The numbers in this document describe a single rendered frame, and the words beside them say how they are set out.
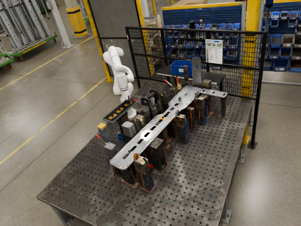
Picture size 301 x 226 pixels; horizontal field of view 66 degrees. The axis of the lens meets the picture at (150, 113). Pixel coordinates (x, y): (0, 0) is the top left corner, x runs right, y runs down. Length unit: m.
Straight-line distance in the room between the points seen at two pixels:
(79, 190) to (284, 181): 2.24
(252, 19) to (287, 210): 1.98
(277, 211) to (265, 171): 0.51
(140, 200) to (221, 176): 0.73
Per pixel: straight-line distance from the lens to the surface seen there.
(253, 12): 2.68
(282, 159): 3.39
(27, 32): 10.00
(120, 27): 4.82
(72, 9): 9.82
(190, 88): 2.77
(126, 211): 2.07
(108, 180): 2.32
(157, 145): 2.01
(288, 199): 3.02
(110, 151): 2.08
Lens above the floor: 2.40
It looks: 35 degrees down
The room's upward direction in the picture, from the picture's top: 12 degrees counter-clockwise
